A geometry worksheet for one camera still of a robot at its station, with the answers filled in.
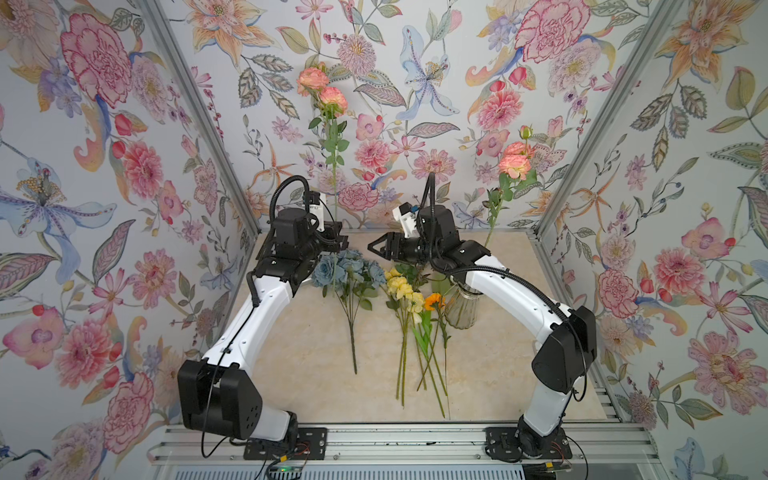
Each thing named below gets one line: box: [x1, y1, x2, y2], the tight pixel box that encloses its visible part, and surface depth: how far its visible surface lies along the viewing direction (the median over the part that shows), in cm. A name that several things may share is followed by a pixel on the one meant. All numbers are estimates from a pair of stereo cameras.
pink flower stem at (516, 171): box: [482, 125, 538, 247], surface depth 74 cm
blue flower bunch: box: [312, 250, 387, 375], surface depth 99 cm
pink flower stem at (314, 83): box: [297, 62, 350, 222], surface depth 74 cm
